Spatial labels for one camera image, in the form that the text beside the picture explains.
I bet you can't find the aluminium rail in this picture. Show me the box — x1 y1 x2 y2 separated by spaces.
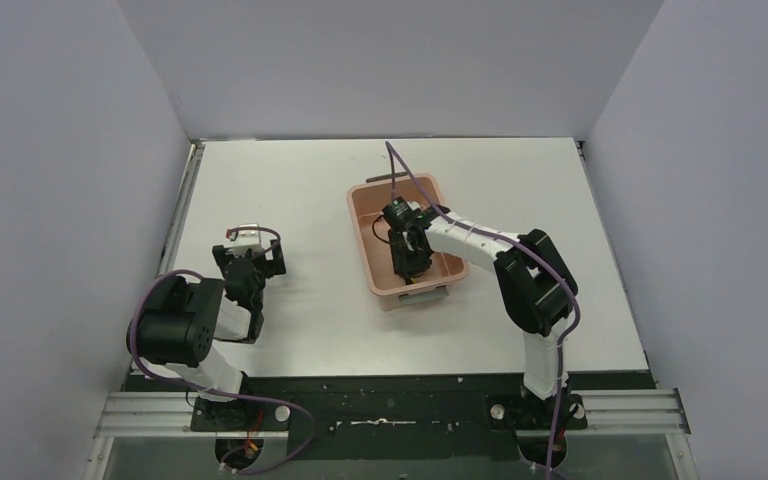
156 140 205 275
83 384 698 479

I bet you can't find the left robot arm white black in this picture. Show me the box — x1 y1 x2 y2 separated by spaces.
126 232 287 430

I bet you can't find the aluminium front rail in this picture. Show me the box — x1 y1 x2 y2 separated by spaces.
83 384 698 479

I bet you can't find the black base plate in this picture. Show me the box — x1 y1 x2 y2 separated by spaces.
122 369 657 464

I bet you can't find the pink plastic bin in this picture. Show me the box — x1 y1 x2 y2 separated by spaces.
347 172 470 311

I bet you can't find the left side aluminium rail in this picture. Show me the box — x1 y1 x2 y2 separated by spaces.
156 140 205 275

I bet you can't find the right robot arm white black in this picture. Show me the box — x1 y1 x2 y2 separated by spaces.
379 197 587 434

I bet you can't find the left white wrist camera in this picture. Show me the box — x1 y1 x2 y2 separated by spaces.
226 224 264 257

